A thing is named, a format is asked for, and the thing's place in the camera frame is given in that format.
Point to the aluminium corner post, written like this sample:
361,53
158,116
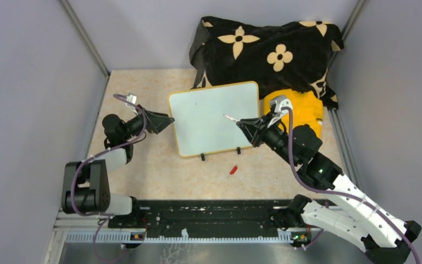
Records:
84,37
353,18

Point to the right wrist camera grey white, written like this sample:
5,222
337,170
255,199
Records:
280,106

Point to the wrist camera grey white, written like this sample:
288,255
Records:
131,100
280,106

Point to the aluminium frame rail front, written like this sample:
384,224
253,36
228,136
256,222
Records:
132,237

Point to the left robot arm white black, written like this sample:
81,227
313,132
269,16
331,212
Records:
86,190

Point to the black blanket with beige flowers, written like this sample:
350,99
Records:
292,56

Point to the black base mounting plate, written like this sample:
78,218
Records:
214,218

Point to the red marker cap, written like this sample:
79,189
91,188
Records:
234,169

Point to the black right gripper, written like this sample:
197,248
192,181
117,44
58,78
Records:
256,129

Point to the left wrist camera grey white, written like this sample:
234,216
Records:
131,100

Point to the whiteboard with yellow rim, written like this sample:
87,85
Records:
200,126

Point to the aluminium corner post right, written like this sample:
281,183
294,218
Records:
353,18

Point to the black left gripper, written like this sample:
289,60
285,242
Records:
155,124

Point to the red capped marker pen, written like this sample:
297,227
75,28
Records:
230,118

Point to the aluminium corner post left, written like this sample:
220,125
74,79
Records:
84,37

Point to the aluminium side rail right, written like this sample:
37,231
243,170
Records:
344,147

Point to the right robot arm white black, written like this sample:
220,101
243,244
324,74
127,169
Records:
382,237

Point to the folded yellow garment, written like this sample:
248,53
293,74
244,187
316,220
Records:
307,109

